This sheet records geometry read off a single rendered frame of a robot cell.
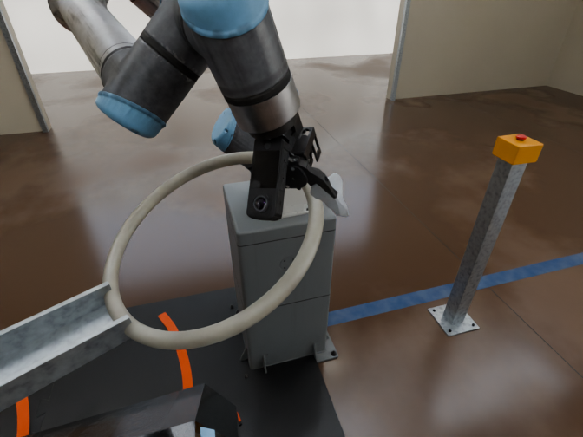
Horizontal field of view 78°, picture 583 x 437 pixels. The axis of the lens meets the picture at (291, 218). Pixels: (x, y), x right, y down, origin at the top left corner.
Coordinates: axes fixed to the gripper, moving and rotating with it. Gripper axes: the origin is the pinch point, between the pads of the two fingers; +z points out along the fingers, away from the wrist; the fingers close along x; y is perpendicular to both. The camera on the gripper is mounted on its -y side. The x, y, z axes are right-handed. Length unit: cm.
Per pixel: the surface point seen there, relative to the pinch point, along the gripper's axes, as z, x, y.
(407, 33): 212, 35, 507
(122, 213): 127, 222, 97
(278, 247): 61, 37, 33
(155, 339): 4.3, 22.0, -23.6
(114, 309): 4.3, 34.2, -19.9
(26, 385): -1, 37, -35
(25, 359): 1, 44, -32
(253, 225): 50, 43, 34
